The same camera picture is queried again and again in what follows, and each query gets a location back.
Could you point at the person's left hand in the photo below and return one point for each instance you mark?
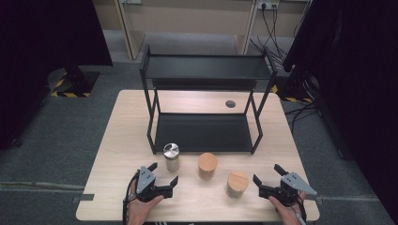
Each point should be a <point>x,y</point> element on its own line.
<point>140,211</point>

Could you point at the glass jar with steel lid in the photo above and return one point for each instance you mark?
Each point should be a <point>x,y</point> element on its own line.
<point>171,157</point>

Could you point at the black curtain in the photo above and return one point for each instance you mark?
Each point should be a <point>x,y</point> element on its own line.
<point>359,78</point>
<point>37,47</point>

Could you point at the black two-tier metal shelf rack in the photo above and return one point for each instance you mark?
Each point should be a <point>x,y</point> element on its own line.
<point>203,132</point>

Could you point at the stand base with hazard stripes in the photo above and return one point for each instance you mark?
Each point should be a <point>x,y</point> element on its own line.
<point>75,82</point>
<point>294,90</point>

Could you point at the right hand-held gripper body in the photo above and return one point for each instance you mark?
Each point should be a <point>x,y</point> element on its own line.
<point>294,182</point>

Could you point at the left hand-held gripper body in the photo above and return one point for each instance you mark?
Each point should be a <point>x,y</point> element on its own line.
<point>145,181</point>

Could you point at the grey floor tape piece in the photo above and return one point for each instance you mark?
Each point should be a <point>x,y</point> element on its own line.
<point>316,200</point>

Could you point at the wall power socket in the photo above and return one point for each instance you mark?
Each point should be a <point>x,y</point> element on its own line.
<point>268,4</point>

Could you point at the person's right hand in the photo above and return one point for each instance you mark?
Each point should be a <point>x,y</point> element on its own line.
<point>286,214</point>

